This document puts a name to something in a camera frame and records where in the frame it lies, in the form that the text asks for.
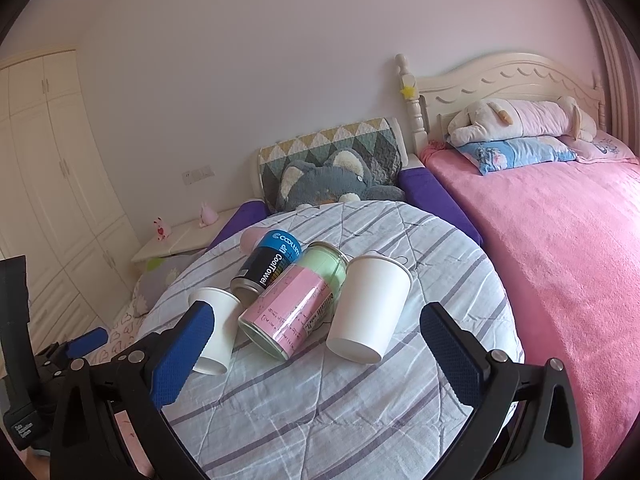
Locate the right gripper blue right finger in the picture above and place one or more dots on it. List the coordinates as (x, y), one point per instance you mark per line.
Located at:
(456, 351)

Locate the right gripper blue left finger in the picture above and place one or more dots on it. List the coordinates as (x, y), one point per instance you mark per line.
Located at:
(177, 351)

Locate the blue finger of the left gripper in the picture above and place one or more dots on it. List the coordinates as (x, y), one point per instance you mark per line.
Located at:
(86, 343)

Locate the black blue CoolTowel can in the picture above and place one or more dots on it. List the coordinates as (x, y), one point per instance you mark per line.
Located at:
(269, 253)

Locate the white paper cup left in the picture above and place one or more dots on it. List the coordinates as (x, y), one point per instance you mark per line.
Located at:
(216, 355)

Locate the white paper cup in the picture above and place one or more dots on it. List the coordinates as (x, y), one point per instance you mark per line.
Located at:
(216, 355)
(373, 295)

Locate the white paper cup right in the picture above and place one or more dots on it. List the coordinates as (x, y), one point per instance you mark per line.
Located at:
(373, 295)

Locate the heart pattern bed sheet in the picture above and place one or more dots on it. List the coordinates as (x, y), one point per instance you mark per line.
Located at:
(122, 335)

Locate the grey flower pillow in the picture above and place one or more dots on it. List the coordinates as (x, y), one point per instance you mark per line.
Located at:
(158, 275)

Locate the cream bedside table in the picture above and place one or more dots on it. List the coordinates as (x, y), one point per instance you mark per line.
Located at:
(186, 237)

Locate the pink green tin can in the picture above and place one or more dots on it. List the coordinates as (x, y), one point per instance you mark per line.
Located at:
(286, 313)

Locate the cream wardrobe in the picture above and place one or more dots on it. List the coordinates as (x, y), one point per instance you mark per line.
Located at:
(59, 209)

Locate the white red rabbit figurine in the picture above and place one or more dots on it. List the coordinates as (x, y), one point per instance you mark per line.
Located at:
(163, 229)

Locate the striped white round quilt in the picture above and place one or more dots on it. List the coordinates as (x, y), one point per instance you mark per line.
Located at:
(317, 416)

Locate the pink rabbit figurine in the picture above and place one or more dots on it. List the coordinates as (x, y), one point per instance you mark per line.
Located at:
(208, 217)

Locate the pink fleece blanket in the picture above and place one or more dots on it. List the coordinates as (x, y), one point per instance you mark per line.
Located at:
(564, 239)

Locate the purple bed bumper left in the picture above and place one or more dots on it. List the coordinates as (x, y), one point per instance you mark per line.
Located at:
(249, 213)

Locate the purple bed bumper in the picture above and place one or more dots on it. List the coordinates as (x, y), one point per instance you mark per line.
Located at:
(249, 213)
(424, 191)

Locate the purple bed bumper right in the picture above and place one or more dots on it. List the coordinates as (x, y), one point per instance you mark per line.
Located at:
(424, 191)

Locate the blue cartoon pillow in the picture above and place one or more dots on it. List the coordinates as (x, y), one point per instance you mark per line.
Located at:
(493, 156)

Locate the grey plush bear cushion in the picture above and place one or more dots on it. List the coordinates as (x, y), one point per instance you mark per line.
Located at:
(343, 178)

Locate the white pink plush dog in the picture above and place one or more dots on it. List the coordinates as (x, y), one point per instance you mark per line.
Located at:
(496, 119)

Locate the pink printed pillow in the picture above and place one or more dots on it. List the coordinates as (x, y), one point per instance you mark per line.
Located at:
(602, 148)

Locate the yellow star ornament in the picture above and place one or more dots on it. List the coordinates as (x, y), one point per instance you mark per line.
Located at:
(409, 93)

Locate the cream wooden bed headboard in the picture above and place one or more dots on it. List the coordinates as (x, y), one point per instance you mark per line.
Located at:
(507, 75)

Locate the white wall socket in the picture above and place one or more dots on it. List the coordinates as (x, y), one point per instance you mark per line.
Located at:
(191, 176)

